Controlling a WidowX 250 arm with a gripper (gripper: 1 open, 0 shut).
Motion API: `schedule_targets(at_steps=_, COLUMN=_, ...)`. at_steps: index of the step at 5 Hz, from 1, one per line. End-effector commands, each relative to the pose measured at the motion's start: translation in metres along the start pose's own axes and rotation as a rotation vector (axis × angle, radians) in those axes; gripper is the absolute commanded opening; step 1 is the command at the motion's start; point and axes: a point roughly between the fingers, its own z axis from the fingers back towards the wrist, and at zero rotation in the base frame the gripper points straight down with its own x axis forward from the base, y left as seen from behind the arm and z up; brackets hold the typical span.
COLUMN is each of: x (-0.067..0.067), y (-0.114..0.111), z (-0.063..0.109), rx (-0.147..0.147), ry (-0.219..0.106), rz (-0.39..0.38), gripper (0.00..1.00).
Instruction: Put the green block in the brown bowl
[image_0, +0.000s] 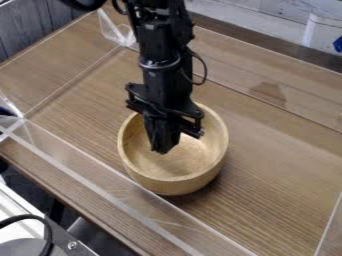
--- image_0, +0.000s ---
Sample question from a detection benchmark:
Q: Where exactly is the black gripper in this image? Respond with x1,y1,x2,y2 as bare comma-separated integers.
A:
126,59,205,153

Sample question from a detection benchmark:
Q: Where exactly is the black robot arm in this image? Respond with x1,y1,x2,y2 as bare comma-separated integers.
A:
61,0,205,154

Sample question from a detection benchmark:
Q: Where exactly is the brown wooden bowl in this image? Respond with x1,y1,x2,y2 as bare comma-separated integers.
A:
118,104,230,196

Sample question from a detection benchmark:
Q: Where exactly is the white container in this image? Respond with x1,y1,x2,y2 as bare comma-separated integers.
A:
302,10,342,56

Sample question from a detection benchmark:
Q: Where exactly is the clear acrylic corner bracket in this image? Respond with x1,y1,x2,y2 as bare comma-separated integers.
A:
98,9,137,47

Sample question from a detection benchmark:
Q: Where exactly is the clear acrylic front wall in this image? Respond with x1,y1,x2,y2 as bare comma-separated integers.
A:
0,92,262,256

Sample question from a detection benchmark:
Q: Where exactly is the grey metal bracket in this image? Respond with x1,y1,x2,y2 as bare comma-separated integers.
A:
46,217,101,256

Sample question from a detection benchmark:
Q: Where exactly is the black cable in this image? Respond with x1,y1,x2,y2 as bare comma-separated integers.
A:
0,213,54,256

